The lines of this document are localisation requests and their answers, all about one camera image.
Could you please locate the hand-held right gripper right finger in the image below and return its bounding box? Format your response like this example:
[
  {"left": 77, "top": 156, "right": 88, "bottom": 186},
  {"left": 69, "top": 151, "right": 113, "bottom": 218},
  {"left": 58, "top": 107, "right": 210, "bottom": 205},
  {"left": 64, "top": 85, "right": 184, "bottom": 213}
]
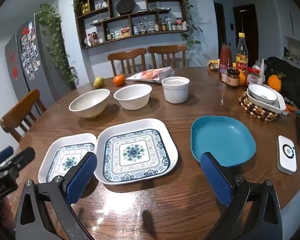
[{"left": 200, "top": 151, "right": 283, "bottom": 240}]

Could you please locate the pink snack bag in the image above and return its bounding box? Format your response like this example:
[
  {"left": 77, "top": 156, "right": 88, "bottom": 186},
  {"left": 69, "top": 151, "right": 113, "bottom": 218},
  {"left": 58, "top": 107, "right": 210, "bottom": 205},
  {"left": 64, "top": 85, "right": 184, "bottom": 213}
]
[{"left": 126, "top": 67, "right": 175, "bottom": 83}]

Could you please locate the orange fruit with leaf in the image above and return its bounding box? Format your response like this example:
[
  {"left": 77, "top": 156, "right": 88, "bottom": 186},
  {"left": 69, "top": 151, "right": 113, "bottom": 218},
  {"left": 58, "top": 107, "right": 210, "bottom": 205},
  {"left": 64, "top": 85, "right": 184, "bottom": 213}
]
[{"left": 267, "top": 74, "right": 285, "bottom": 92}]

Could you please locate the brown sauce jar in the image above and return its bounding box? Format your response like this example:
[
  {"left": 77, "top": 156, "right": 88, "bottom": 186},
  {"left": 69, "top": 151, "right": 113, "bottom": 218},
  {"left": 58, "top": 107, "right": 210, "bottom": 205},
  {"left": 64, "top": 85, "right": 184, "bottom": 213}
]
[{"left": 226, "top": 69, "right": 240, "bottom": 88}]

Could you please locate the white ribbed bowl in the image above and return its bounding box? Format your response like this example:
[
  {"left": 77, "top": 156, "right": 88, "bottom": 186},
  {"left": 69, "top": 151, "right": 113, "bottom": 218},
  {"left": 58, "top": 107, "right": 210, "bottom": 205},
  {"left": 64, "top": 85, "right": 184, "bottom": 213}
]
[{"left": 114, "top": 84, "right": 152, "bottom": 111}]

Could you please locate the wooden chair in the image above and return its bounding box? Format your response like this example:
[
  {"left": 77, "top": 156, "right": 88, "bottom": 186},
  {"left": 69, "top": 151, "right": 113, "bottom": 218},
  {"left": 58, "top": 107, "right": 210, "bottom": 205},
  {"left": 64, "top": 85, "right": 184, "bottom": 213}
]
[
  {"left": 0, "top": 89, "right": 47, "bottom": 143},
  {"left": 107, "top": 48, "right": 147, "bottom": 77},
  {"left": 147, "top": 44, "right": 188, "bottom": 69}
]

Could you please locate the white plastic packet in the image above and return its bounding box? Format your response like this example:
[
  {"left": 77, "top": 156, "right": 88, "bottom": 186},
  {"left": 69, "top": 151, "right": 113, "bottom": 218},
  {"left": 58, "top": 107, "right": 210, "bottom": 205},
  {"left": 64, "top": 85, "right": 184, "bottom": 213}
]
[{"left": 255, "top": 59, "right": 267, "bottom": 85}]

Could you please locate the dark wooden door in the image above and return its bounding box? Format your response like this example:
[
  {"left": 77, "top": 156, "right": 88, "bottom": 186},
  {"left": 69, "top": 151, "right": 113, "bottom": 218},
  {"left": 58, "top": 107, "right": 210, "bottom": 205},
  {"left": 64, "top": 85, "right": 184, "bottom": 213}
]
[{"left": 233, "top": 4, "right": 259, "bottom": 67}]

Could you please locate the cluster of refrigerator photo magnets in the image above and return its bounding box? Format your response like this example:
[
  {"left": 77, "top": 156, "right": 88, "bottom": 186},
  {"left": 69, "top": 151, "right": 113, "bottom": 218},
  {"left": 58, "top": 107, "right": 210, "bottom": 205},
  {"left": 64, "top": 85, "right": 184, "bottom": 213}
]
[{"left": 20, "top": 21, "right": 40, "bottom": 80}]

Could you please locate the wooden beaded trivet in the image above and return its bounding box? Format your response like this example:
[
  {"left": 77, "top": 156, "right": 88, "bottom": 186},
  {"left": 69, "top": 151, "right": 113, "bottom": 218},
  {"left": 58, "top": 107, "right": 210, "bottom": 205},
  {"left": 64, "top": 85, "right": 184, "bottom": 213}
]
[{"left": 238, "top": 91, "right": 282, "bottom": 122}]

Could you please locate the vinegar bottle with yellow cap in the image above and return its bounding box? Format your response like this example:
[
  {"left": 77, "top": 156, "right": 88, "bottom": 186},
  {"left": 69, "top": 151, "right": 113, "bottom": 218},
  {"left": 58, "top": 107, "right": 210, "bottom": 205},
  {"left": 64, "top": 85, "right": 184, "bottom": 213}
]
[{"left": 236, "top": 33, "right": 248, "bottom": 74}]

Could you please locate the blue plate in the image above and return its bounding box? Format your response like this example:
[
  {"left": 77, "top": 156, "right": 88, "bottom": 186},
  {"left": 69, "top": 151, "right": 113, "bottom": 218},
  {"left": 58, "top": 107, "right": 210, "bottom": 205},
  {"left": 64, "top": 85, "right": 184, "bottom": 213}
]
[{"left": 190, "top": 116, "right": 256, "bottom": 168}]

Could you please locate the red ketchup bottle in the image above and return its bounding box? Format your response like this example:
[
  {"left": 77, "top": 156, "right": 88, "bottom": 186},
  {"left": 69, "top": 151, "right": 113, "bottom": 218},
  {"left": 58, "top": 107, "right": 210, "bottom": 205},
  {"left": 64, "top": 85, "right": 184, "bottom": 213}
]
[{"left": 219, "top": 42, "right": 233, "bottom": 77}]

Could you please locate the black bag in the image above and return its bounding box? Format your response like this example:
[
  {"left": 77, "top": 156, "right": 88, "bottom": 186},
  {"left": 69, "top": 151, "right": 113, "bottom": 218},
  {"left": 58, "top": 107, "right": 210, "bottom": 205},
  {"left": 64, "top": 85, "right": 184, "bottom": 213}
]
[{"left": 264, "top": 57, "right": 300, "bottom": 110}]

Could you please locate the narrow dark door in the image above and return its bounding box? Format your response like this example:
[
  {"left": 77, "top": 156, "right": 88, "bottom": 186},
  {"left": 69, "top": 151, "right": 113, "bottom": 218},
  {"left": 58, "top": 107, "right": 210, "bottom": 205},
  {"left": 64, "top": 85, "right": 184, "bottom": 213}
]
[{"left": 214, "top": 2, "right": 224, "bottom": 55}]

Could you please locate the white rectangular device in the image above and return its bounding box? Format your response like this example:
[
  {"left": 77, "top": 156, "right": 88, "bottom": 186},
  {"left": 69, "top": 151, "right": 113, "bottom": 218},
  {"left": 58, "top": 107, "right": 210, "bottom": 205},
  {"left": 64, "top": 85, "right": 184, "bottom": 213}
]
[{"left": 277, "top": 135, "right": 297, "bottom": 175}]

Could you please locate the trailing plant beside shelf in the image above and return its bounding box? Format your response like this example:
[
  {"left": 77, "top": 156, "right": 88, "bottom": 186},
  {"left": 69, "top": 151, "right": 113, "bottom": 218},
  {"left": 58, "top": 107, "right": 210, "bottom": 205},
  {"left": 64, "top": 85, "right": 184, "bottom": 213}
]
[{"left": 180, "top": 0, "right": 203, "bottom": 53}]

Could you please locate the red sauce jar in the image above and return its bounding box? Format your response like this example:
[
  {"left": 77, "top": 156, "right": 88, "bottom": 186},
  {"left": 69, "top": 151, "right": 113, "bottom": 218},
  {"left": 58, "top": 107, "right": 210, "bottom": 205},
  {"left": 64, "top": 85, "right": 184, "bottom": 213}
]
[{"left": 246, "top": 67, "right": 260, "bottom": 85}]

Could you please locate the dark round decorative plate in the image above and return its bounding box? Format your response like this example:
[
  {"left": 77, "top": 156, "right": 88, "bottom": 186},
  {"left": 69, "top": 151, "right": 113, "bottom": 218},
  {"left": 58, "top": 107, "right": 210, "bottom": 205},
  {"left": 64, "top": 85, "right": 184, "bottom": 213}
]
[{"left": 116, "top": 0, "right": 135, "bottom": 14}]

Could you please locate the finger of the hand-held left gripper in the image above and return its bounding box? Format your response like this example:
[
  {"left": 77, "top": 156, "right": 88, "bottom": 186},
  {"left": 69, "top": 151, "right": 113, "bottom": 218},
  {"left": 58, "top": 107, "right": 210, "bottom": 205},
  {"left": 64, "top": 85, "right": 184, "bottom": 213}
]
[
  {"left": 0, "top": 146, "right": 15, "bottom": 167},
  {"left": 0, "top": 147, "right": 36, "bottom": 174}
]

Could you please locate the row of spice jars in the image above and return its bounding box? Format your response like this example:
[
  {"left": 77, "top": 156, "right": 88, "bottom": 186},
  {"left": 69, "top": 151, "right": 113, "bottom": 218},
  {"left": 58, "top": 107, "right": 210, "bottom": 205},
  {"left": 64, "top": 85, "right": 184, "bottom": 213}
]
[{"left": 85, "top": 17, "right": 189, "bottom": 47}]

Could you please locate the white rectangular dish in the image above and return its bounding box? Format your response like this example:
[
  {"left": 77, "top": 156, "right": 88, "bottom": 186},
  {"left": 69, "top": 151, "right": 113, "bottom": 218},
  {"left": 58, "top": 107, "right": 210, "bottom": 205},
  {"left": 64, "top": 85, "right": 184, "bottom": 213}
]
[{"left": 247, "top": 90, "right": 287, "bottom": 113}]

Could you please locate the green pear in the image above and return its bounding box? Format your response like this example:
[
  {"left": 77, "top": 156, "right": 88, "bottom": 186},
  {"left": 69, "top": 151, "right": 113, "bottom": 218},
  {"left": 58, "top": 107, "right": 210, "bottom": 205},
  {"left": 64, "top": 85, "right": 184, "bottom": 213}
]
[{"left": 92, "top": 77, "right": 105, "bottom": 89}]

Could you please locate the cream smooth bowl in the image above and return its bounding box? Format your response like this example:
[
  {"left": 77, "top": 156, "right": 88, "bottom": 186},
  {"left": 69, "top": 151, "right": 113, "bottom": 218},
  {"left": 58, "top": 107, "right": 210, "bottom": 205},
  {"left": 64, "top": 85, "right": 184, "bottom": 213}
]
[{"left": 69, "top": 89, "right": 111, "bottom": 118}]

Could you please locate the small patterned square plate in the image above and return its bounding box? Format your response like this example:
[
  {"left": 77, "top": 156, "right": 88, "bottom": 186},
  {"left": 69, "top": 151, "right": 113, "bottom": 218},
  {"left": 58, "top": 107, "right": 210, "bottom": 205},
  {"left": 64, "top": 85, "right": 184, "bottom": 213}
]
[{"left": 38, "top": 133, "right": 97, "bottom": 183}]

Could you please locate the grey refrigerator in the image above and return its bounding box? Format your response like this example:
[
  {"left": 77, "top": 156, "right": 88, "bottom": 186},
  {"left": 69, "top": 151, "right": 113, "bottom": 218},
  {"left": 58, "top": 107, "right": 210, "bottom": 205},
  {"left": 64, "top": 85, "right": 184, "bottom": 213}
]
[{"left": 4, "top": 12, "right": 77, "bottom": 103}]

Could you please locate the large patterned square plate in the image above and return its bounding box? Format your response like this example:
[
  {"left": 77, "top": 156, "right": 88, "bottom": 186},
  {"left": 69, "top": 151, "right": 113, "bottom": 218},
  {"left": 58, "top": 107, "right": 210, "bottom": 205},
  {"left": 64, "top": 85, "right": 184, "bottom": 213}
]
[{"left": 94, "top": 118, "right": 178, "bottom": 185}]

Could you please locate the trailing plant on refrigerator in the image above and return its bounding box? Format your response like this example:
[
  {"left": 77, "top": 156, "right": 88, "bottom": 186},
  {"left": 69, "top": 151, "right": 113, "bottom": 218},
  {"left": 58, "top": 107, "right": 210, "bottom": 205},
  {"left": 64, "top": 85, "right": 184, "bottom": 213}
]
[{"left": 37, "top": 3, "right": 78, "bottom": 83}]

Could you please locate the white deep straight-sided bowl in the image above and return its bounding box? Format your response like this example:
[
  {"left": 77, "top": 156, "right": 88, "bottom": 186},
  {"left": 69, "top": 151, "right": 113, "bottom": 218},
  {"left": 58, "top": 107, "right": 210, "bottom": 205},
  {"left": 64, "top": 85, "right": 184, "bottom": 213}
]
[{"left": 161, "top": 77, "right": 190, "bottom": 104}]

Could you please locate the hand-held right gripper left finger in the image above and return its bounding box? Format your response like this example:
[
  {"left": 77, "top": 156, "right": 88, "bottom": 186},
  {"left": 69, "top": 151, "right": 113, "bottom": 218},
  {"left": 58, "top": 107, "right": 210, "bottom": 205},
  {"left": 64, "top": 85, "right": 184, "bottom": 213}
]
[{"left": 15, "top": 151, "right": 98, "bottom": 240}]

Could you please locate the white blue-rimmed dish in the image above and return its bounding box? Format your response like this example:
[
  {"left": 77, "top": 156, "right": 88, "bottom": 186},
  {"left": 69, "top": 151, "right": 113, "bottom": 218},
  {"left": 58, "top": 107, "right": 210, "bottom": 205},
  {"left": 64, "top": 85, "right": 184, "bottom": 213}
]
[{"left": 247, "top": 84, "right": 278, "bottom": 103}]

